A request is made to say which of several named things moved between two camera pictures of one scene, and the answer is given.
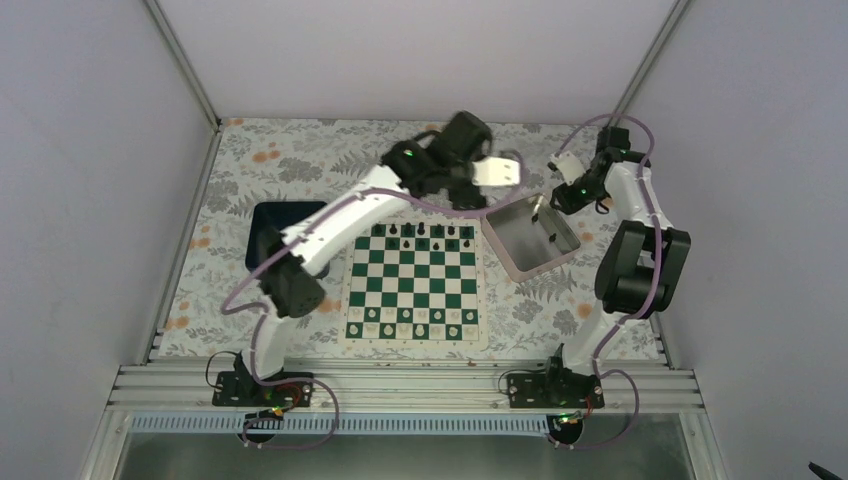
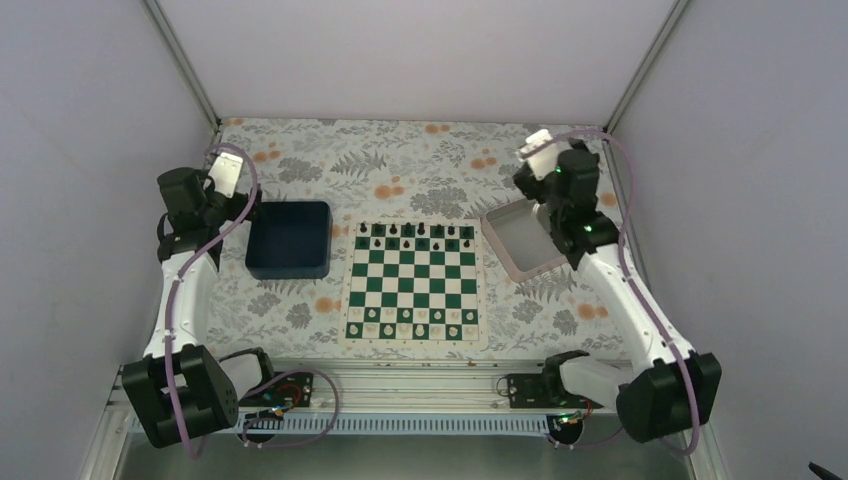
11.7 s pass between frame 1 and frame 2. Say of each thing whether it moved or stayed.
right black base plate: stayed
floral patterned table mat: stayed
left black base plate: stayed
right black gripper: moved
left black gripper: moved
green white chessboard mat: stayed
